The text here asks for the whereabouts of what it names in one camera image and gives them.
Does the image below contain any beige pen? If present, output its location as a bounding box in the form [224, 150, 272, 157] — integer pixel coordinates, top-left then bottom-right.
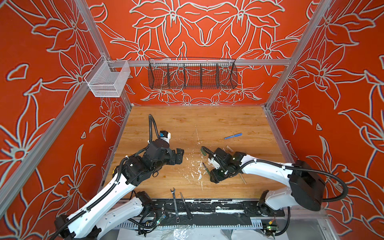
[239, 174, 247, 185]

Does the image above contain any green pen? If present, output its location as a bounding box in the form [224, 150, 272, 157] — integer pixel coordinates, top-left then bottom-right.
[202, 162, 211, 176]

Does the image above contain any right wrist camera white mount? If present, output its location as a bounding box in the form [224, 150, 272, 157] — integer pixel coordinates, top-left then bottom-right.
[209, 158, 221, 169]

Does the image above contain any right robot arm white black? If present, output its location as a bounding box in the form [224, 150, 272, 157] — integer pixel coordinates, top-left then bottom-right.
[201, 147, 349, 216]

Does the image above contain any blue pen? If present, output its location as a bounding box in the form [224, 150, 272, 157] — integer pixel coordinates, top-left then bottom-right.
[224, 133, 243, 140]

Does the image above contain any silver wrench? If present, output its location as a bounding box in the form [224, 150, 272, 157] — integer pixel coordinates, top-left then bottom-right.
[171, 188, 181, 224]

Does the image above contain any black wire basket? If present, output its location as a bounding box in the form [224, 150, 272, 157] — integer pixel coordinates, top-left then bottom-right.
[148, 57, 238, 90]

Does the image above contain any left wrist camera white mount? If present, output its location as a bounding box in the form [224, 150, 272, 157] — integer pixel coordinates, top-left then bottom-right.
[159, 131, 171, 143]

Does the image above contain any white mesh basket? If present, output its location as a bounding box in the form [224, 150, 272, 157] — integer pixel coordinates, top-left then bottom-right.
[85, 56, 131, 98]

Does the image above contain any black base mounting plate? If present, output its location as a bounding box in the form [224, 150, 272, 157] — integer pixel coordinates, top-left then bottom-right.
[153, 199, 285, 230]

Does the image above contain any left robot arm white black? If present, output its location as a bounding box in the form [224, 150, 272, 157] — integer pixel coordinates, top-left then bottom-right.
[51, 115, 184, 240]

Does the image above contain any black screwdriver tool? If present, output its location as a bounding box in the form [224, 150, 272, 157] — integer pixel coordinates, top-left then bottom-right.
[180, 192, 193, 220]

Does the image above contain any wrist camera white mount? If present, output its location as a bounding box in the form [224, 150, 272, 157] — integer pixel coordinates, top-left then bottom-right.
[209, 158, 221, 169]
[159, 131, 171, 143]

